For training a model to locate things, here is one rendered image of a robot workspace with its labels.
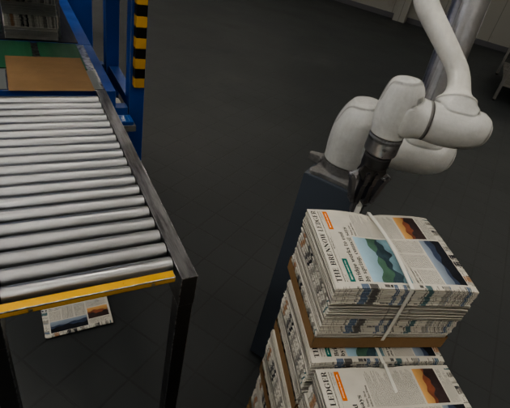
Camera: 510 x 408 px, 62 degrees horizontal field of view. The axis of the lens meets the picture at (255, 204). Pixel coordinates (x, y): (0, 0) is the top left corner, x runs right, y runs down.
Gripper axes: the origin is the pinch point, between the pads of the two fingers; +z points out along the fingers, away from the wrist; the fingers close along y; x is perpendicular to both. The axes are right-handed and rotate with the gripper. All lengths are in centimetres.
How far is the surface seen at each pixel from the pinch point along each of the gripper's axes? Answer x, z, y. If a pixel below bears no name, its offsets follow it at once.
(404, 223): -10.4, -4.7, 9.7
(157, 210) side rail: 23, 22, -58
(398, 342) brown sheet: -35.0, 15.5, 5.2
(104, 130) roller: 77, 22, -82
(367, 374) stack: -41.9, 18.7, -5.3
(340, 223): -12.4, -4.9, -10.5
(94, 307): 47, 100, -83
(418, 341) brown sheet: -35.0, 15.1, 10.7
